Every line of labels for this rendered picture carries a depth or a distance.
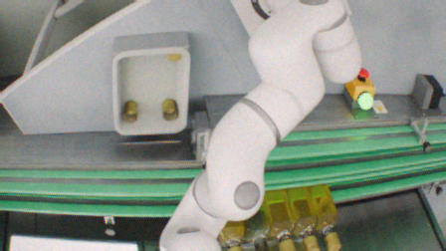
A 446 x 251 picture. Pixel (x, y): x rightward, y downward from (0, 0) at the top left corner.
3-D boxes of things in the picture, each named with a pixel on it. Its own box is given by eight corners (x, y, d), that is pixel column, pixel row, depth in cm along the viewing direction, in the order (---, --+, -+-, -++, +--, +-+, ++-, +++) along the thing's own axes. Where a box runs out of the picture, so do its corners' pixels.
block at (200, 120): (189, 143, 126) (193, 162, 120) (191, 111, 120) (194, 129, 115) (204, 142, 126) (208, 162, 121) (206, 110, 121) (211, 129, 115)
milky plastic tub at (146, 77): (114, 114, 124) (114, 135, 117) (114, 36, 111) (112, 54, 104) (182, 111, 127) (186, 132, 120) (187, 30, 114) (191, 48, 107)
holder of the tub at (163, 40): (116, 129, 128) (116, 149, 122) (115, 36, 111) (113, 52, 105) (181, 126, 131) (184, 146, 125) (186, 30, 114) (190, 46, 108)
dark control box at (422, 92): (411, 94, 137) (421, 110, 130) (416, 73, 132) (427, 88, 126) (427, 94, 138) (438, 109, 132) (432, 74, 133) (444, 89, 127)
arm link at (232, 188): (229, 104, 84) (161, 163, 80) (257, 92, 71) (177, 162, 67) (282, 168, 85) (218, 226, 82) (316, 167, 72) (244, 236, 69)
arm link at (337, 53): (301, 54, 95) (333, 101, 83) (276, 1, 87) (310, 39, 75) (339, 37, 95) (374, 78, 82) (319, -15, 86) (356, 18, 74)
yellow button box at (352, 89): (342, 93, 132) (351, 109, 126) (346, 70, 128) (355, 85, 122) (361, 93, 133) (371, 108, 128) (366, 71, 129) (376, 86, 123)
